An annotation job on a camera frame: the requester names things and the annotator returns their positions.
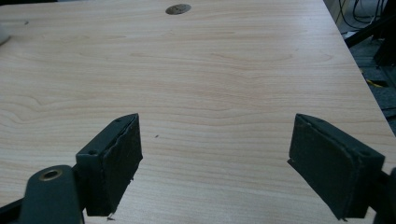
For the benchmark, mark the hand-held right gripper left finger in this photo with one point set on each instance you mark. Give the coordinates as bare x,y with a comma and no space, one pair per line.
107,168

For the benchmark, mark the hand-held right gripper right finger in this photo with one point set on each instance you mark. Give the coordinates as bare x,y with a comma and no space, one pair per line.
330,168

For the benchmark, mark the black metal stand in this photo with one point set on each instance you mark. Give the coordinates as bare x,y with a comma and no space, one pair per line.
373,31

